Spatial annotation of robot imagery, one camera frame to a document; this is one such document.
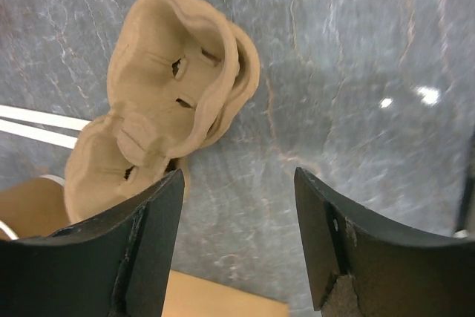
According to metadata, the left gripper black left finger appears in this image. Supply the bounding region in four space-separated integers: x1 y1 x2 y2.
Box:
1 170 184 316

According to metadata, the pulp cardboard cup carrier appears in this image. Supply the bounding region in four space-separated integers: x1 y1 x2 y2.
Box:
65 0 238 223

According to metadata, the right white wrapped straw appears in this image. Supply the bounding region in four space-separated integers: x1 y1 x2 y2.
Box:
1 120 77 149

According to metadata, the white wrapped straw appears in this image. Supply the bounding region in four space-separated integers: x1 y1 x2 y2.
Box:
1 105 90 131
1 120 77 149

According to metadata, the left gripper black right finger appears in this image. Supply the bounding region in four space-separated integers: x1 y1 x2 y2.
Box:
294 168 474 316

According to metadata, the brown paper bag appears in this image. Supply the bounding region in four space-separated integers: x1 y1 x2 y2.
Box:
162 270 289 317

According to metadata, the left white wrapped straw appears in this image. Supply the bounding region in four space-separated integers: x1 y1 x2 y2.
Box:
1 105 90 131

